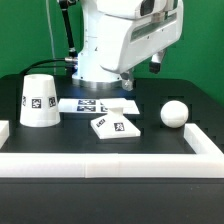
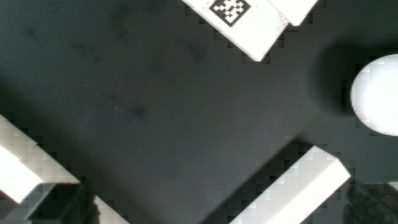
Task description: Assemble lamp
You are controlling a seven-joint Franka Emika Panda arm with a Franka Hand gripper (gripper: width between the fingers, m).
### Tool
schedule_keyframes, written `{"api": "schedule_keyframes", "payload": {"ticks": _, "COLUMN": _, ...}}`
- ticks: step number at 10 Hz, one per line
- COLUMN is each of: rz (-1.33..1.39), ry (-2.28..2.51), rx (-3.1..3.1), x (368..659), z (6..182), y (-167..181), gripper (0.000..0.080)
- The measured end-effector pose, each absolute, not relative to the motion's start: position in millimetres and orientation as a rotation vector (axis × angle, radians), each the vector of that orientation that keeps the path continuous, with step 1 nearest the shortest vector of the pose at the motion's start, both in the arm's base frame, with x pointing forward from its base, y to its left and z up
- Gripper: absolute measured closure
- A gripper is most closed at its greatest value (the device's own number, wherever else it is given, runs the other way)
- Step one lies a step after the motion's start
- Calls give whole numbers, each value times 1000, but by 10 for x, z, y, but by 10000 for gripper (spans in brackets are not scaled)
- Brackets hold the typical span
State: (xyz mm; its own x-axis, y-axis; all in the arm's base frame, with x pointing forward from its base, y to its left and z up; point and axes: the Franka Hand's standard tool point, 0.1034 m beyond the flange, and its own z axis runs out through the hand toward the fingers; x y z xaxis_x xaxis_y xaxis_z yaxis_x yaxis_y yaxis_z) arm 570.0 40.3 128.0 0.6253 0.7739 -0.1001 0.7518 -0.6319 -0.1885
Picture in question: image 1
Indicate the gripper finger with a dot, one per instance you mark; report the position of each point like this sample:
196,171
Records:
127,80
156,61

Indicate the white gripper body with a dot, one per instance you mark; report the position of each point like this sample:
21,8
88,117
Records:
130,31

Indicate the white lamp base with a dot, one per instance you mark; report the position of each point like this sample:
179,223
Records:
114,125

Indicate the white lamp bulb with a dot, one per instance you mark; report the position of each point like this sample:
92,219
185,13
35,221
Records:
174,114

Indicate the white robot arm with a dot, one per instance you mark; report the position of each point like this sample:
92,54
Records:
89,72

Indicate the white lamp shade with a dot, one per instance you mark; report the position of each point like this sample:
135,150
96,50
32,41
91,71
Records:
39,106

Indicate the white marker sheet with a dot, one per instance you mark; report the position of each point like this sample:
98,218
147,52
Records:
72,105

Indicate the white border frame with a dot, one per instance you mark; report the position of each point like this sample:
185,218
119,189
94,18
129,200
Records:
207,161

